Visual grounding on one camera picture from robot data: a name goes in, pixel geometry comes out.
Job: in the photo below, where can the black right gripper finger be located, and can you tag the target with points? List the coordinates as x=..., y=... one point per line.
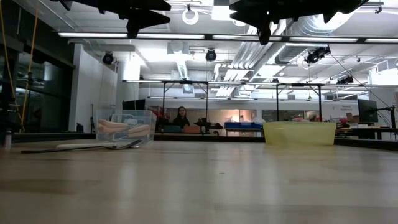
x=247, y=19
x=247, y=5

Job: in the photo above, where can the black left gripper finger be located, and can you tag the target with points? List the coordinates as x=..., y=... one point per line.
x=152, y=18
x=154, y=4

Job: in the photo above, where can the black background robot arm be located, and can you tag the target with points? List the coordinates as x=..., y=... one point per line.
x=208, y=125

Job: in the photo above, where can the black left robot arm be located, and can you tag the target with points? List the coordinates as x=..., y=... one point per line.
x=90, y=3

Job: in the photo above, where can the white LED light strip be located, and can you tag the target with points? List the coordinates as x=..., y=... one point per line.
x=236, y=37
x=169, y=36
x=93, y=35
x=323, y=39
x=382, y=40

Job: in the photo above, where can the black overhead light bar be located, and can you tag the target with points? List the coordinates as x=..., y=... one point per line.
x=208, y=36

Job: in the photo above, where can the clear plastic container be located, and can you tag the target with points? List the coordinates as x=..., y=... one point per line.
x=126, y=115

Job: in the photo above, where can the person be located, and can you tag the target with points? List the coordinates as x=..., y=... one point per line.
x=181, y=117

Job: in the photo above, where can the thin black floor stand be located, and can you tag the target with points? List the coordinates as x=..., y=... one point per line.
x=92, y=119

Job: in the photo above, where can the blue bin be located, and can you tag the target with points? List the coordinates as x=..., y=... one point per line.
x=242, y=125

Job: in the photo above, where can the blue storage box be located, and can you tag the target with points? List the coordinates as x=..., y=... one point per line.
x=172, y=129

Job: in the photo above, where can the orange storage box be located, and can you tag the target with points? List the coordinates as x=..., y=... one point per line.
x=191, y=129

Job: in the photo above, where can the yellow plastic container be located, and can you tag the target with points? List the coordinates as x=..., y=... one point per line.
x=298, y=133

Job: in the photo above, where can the cardboard box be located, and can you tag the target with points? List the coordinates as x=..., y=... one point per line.
x=351, y=117

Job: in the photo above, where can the black computer monitor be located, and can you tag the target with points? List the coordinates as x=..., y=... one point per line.
x=367, y=110

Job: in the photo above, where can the black background desk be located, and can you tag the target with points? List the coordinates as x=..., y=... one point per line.
x=367, y=130

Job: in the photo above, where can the small grey cylinder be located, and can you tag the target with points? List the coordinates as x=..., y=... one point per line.
x=7, y=140

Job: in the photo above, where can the black ceiling camera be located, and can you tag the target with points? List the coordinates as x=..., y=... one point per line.
x=108, y=58
x=317, y=55
x=345, y=80
x=211, y=55

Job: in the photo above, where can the silver ventilation duct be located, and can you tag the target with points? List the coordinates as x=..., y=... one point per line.
x=292, y=54

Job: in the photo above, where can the black background workstation frame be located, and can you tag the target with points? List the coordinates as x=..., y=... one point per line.
x=163, y=93
x=277, y=99

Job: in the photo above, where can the black metal table frame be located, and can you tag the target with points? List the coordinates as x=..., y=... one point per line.
x=202, y=137

